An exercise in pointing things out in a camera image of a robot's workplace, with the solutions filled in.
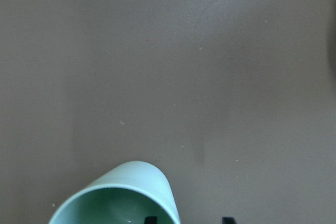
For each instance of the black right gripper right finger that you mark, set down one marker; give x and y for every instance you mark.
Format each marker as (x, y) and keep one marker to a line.
(228, 220)

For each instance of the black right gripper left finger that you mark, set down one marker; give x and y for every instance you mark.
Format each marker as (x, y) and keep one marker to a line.
(151, 220)

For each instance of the green plastic cup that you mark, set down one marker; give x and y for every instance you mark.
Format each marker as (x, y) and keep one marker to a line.
(127, 194)

